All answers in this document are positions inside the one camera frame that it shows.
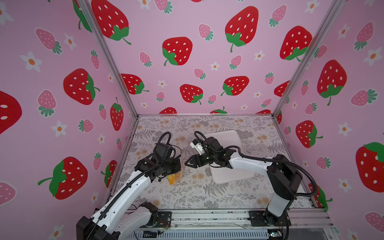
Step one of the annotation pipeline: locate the clear ziploc bag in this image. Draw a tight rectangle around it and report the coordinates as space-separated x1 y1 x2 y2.
167 171 183 186

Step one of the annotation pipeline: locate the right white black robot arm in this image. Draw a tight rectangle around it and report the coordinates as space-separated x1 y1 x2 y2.
185 146 303 226

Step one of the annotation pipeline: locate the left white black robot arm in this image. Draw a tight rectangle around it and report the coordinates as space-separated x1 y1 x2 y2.
76 155 181 240

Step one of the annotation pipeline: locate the white rectangular tray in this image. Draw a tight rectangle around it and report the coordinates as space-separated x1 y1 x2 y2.
203 129 256 185

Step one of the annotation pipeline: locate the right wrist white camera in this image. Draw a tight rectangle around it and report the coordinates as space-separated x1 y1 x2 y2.
190 140 205 154

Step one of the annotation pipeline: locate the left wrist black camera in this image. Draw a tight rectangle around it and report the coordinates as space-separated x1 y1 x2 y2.
155 143 176 161

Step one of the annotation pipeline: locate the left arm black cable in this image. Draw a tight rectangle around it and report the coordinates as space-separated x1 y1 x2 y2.
86 131 172 240

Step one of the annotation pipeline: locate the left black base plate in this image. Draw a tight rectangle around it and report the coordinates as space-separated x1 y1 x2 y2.
146 211 172 228

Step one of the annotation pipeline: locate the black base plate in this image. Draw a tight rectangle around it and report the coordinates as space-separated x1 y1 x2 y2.
248 210 292 227
146 211 172 228

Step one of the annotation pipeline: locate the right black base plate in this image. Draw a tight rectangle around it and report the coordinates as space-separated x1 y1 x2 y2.
248 210 292 227

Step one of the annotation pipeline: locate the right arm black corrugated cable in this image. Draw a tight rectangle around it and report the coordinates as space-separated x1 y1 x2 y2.
193 130 319 198

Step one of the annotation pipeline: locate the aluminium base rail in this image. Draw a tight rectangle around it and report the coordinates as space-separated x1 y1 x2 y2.
125 209 341 240

